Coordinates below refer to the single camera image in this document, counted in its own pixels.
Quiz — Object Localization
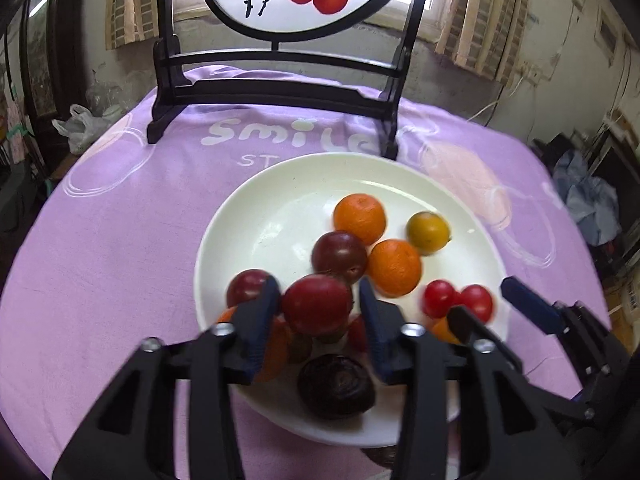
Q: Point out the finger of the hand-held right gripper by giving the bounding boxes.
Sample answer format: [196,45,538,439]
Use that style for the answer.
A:
[446,304,524,377]
[500,276,626,377]

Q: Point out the orange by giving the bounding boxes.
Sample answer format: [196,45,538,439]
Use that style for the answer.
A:
[333,193,387,246]
[216,306,294,382]
[367,239,423,297]

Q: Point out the blue grey cloth pile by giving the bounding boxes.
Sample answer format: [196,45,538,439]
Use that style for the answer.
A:
[552,150,622,247]

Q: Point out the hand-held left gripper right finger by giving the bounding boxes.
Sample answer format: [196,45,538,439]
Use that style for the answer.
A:
[359,277,581,480]

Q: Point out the red cherry tomato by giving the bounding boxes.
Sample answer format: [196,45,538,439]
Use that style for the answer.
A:
[422,280,458,318]
[457,284,495,323]
[347,314,371,353]

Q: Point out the dark brown round fruit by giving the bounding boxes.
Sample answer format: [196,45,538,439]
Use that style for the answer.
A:
[362,445,401,471]

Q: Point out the white cable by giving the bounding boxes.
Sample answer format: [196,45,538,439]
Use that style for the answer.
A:
[467,60,541,126]

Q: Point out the yellow-green round fruit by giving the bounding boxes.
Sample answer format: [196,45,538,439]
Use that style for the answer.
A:
[406,211,452,256]

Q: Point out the red plum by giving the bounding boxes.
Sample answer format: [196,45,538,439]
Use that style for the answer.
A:
[226,269,273,309]
[281,274,355,337]

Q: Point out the purple printed tablecloth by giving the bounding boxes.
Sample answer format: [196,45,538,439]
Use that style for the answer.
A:
[0,65,613,480]

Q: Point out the dark ridged round fruit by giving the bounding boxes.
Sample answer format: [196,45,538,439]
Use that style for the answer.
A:
[297,353,377,420]

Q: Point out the round painted screen black stand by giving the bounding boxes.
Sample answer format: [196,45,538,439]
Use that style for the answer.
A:
[146,0,438,161]

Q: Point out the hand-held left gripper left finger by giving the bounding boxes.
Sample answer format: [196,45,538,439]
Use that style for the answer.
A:
[52,276,282,480]

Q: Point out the beige striped curtain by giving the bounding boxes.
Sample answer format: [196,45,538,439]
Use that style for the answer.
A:
[105,0,173,51]
[435,0,531,83]

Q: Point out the dark wooden cabinet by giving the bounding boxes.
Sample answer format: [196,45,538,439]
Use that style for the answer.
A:
[20,0,86,126]

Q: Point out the small yellow-orange fruit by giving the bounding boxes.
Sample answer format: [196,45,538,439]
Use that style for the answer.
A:
[431,316,463,345]

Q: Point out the dark purple plum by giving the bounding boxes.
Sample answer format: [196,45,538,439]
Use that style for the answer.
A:
[311,230,369,285]

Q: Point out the white plastic bag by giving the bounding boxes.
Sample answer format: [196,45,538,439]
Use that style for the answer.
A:
[52,104,119,156]

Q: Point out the white round plate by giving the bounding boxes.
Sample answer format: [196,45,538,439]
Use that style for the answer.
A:
[194,152,511,448]

